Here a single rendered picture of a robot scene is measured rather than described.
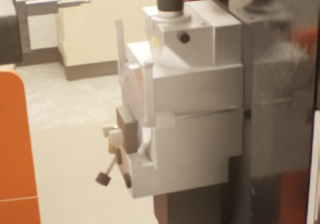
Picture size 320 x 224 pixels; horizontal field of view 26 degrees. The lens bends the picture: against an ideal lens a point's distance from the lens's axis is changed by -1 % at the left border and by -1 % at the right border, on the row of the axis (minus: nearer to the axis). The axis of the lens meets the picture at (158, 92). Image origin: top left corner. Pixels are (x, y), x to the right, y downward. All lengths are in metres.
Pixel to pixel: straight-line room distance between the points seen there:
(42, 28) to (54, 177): 2.71
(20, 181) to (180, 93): 0.50
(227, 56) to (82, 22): 3.22
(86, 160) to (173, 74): 1.01
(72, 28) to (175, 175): 3.19
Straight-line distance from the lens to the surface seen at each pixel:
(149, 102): 0.62
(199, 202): 0.72
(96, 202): 1.46
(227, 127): 0.67
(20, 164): 1.07
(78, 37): 3.87
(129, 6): 3.88
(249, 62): 0.64
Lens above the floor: 1.49
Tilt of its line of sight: 23 degrees down
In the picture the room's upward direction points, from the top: 2 degrees counter-clockwise
